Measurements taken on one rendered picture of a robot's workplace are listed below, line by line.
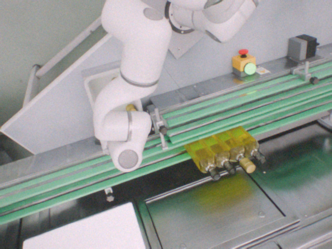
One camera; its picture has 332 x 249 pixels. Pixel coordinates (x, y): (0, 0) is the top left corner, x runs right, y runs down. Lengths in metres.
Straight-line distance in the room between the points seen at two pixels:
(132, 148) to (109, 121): 0.09
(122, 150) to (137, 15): 0.32
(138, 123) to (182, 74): 0.53
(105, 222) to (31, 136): 0.43
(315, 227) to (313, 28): 0.85
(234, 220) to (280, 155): 0.41
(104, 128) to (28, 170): 0.55
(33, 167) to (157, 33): 0.80
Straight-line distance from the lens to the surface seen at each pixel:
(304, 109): 1.39
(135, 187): 1.24
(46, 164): 1.16
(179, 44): 1.11
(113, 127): 0.68
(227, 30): 0.82
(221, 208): 1.06
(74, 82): 1.11
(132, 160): 0.72
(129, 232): 1.05
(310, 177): 1.24
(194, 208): 1.07
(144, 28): 0.52
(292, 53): 1.39
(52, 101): 1.14
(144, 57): 0.54
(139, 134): 0.70
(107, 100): 0.63
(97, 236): 1.08
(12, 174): 1.20
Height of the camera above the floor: 1.79
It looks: 55 degrees down
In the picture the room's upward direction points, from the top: 147 degrees clockwise
